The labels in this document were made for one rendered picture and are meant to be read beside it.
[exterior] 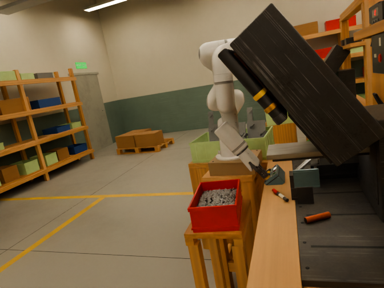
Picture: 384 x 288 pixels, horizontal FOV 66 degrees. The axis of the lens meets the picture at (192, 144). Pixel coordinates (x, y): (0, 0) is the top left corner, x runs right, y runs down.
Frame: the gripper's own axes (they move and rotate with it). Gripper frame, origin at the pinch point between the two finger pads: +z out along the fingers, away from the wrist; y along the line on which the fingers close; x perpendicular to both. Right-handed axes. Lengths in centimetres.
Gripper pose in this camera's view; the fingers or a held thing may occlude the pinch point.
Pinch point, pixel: (263, 174)
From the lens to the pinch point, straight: 148.3
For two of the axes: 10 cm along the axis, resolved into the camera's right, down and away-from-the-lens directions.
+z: 6.8, 7.3, -0.1
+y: -2.9, 2.5, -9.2
